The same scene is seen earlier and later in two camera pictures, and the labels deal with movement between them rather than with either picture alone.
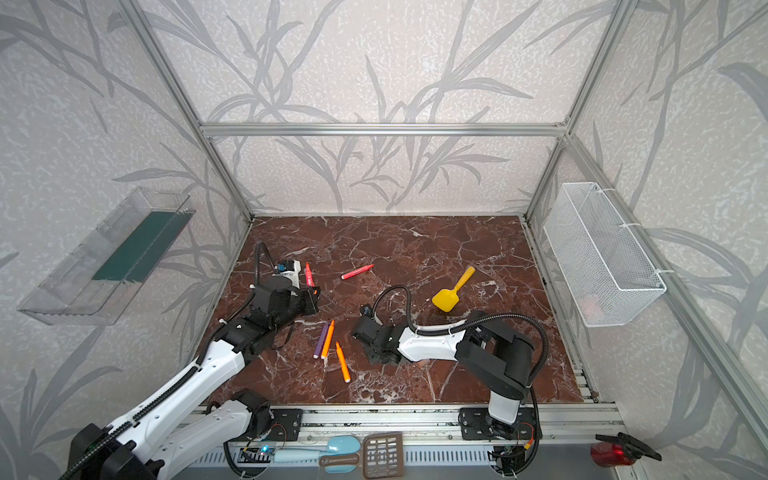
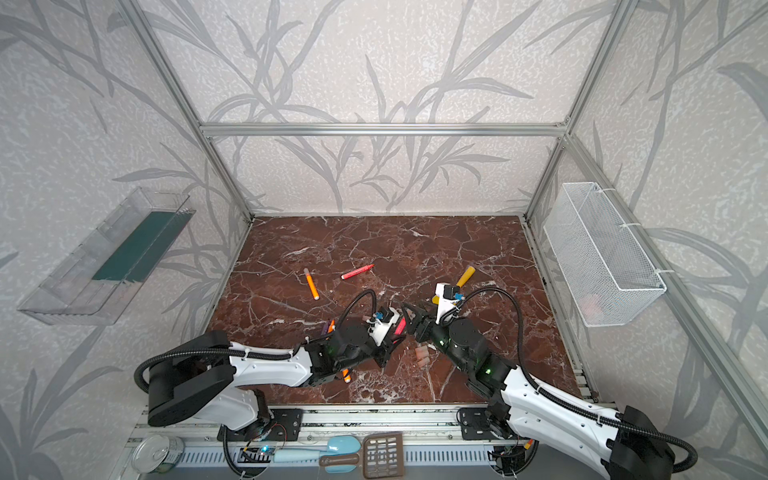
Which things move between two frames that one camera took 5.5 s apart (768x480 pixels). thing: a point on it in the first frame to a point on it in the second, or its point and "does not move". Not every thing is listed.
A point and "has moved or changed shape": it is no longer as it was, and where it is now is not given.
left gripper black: (305, 299) to (384, 345)
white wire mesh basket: (605, 270) does not move
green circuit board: (262, 454) does not move
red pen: (309, 275) has moved or changed shape
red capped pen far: (357, 271) does not move
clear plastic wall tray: (94, 285) does not move
